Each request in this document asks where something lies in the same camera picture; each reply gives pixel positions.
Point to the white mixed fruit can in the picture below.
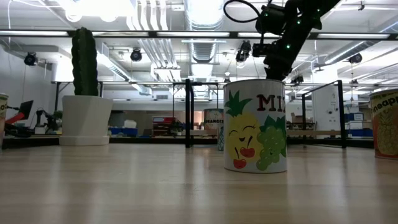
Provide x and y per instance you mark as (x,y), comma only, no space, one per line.
(248,140)

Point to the small white oranges can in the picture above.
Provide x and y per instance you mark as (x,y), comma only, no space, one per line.
(213,119)

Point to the small teal patterned can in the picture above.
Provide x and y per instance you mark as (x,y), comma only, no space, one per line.
(220,138)

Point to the pineapple can orange label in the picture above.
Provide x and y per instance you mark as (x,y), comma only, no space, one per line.
(385,124)

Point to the tin can cream label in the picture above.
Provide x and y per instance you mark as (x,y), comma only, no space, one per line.
(3,118)

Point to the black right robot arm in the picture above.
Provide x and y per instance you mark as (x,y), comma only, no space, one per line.
(308,15)

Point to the black ceiling spotlight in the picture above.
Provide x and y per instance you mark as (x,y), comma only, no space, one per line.
(31,59)
(136,55)
(355,58)
(244,51)
(297,79)

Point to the long linear ceiling light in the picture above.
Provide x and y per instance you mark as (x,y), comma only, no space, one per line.
(192,34)

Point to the blue storage bins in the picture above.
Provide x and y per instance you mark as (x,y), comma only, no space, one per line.
(357,132)
(124,132)

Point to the red tool chest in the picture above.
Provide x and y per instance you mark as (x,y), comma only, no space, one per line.
(163,120)

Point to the green cactus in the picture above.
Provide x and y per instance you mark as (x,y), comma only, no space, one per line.
(84,62)

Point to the white hexagonal plant pot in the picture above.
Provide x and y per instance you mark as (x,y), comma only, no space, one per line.
(85,121)

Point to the computer monitor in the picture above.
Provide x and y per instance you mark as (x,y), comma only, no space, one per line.
(26,107)

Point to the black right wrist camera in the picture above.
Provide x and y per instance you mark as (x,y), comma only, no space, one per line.
(270,18)

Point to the silver ceiling duct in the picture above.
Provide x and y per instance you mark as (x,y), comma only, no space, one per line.
(203,15)

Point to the black aluminium table frame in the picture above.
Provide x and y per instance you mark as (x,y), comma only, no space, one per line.
(140,140)

